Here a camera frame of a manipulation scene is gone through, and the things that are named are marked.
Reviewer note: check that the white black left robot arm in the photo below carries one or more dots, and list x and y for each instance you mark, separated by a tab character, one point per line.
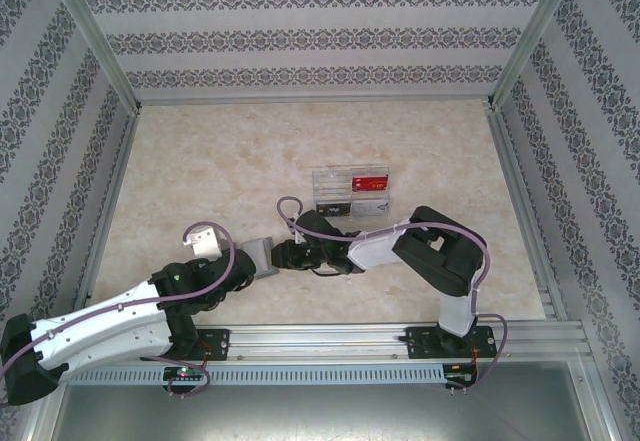
100	321

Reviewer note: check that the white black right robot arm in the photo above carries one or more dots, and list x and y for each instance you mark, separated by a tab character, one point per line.
380	251

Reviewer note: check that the silver grey card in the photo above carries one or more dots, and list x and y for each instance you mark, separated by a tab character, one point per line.
370	209

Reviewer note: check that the red VIP card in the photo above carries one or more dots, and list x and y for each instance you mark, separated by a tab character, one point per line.
370	184

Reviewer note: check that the clear acrylic organizer box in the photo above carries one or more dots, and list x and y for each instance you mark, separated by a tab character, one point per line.
332	186

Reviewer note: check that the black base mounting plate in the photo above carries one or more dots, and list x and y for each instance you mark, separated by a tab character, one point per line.
425	343
220	346

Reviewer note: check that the small green circuit board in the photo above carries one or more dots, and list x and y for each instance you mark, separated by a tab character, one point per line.
460	378
185	374

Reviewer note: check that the grey metal panel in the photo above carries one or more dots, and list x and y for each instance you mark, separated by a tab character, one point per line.
320	416

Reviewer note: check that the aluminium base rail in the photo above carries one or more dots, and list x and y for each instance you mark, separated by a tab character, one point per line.
320	343

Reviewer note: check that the aluminium side rail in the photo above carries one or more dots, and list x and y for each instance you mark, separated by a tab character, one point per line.
525	211
106	211

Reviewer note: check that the aluminium frame post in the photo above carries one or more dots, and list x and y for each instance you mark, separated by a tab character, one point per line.
96	36
592	401
531	36

